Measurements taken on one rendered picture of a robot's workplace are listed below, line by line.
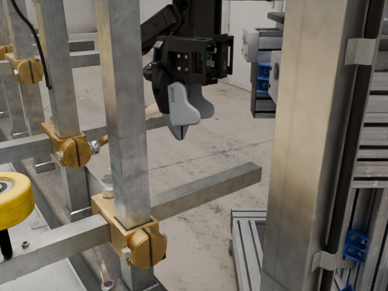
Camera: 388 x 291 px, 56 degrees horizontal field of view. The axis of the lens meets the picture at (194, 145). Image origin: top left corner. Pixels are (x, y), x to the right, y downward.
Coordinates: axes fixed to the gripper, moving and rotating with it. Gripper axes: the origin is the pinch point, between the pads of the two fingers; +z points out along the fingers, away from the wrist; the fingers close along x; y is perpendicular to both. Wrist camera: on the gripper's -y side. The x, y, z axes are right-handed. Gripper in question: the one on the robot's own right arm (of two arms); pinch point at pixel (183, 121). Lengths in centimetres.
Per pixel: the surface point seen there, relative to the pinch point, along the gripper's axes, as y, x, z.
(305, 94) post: -29, -55, -23
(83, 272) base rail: -31.7, -16.0, 16.1
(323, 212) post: -29, -57, -17
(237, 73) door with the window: 258, 265, 66
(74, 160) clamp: -28.4, -8.5, -1.2
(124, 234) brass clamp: -30.1, -31.3, -0.2
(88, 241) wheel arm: -33.3, -26.5, 2.4
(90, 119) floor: 64, 250, 83
